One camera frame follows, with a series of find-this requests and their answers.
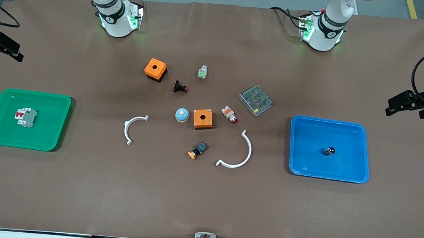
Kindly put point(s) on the grey red circuit breaker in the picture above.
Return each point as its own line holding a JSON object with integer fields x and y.
{"x": 26, "y": 117}

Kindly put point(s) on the black cylindrical capacitor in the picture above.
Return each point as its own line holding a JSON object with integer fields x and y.
{"x": 329, "y": 151}

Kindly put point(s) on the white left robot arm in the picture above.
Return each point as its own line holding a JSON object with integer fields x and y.
{"x": 322, "y": 40}

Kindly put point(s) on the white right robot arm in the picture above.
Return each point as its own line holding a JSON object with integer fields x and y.
{"x": 115, "y": 24}

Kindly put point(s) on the blue plastic tray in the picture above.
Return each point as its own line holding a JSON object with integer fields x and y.
{"x": 314, "y": 161}

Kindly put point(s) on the metal mesh power supply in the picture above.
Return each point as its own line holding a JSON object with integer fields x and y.
{"x": 255, "y": 100}

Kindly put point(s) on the orange box upper left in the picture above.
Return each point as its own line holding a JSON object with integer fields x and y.
{"x": 155, "y": 69}

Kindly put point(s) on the white orange red indicator lamp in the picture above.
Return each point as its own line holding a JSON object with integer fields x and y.
{"x": 228, "y": 113}

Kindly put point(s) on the black red push button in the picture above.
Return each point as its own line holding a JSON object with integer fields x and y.
{"x": 179, "y": 87}

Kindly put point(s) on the blue dome buzzer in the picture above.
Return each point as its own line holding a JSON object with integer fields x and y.
{"x": 182, "y": 115}

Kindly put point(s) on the orange button box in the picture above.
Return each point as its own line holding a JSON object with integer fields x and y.
{"x": 203, "y": 119}

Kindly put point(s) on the orange-capped black push button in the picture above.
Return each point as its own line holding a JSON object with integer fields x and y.
{"x": 197, "y": 150}

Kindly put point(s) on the brown table cover mat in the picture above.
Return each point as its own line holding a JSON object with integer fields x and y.
{"x": 205, "y": 201}

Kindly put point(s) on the small white curved bracket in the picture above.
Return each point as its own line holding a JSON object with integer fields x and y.
{"x": 127, "y": 125}

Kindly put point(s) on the large white curved bracket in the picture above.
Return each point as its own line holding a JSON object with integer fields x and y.
{"x": 248, "y": 154}

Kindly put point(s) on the grey green push-button switch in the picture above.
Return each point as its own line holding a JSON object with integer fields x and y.
{"x": 202, "y": 72}

